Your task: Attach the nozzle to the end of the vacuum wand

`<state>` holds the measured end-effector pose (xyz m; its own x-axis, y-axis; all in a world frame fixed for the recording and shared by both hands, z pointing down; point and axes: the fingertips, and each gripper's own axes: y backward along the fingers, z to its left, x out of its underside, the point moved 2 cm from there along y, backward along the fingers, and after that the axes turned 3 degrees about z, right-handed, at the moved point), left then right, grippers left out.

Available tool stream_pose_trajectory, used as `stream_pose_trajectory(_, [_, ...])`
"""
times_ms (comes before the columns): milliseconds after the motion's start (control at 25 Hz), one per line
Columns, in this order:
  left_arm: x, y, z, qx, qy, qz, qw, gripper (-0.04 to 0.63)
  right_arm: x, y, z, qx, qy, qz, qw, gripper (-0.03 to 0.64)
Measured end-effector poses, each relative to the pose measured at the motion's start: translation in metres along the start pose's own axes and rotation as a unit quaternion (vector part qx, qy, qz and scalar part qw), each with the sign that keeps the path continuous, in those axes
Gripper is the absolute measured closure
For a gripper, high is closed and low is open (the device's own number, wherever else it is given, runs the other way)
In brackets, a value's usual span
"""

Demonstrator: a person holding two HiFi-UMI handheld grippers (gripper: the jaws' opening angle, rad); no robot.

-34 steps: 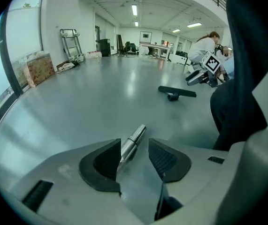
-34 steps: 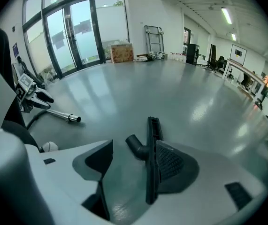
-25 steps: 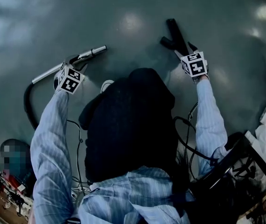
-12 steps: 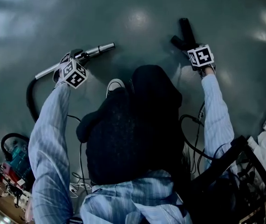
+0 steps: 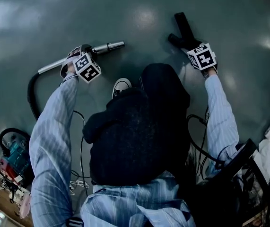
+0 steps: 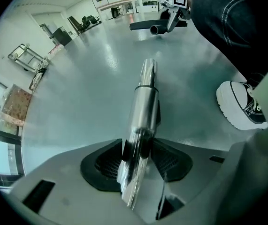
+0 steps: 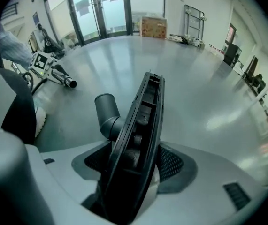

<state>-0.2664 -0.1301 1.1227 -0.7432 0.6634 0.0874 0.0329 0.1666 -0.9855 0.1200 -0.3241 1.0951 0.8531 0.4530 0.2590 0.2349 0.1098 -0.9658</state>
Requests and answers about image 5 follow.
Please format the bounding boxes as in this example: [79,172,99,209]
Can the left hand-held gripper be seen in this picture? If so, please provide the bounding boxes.
[60,44,102,84]

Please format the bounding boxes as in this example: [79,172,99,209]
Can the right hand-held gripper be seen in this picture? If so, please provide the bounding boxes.
[187,37,218,74]

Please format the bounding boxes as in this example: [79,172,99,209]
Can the black vacuum nozzle head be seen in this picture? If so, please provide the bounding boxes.
[167,12,200,53]

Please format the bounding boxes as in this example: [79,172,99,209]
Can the black vacuum hose metal wand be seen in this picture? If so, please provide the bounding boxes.
[27,40,125,122]

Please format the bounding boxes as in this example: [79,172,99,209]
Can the person's right forearm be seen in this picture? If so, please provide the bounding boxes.
[203,66,241,156]

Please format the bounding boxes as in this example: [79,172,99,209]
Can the person's left forearm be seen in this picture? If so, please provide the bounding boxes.
[28,62,79,156]

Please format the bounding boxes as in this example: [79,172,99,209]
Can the red vacuum cleaner canister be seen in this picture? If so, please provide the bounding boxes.
[0,128,35,189]

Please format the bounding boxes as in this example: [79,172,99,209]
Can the person's black white sneaker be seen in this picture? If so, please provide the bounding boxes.
[112,78,132,101]

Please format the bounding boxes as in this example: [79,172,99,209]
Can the person's black trousers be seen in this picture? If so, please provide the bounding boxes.
[82,63,192,186]

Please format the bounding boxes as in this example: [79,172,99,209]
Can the black chair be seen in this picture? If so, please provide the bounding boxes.
[196,138,270,227]

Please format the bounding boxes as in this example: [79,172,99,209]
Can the person's striped shirt torso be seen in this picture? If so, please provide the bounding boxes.
[80,171,197,227]

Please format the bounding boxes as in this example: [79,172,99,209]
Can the thick black gripper cable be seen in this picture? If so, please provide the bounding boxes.
[186,113,226,166]

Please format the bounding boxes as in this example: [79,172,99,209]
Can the white cable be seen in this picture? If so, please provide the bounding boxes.
[69,179,90,196]

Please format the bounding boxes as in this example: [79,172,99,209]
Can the black chest strap pack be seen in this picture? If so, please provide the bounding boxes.
[68,217,83,227]

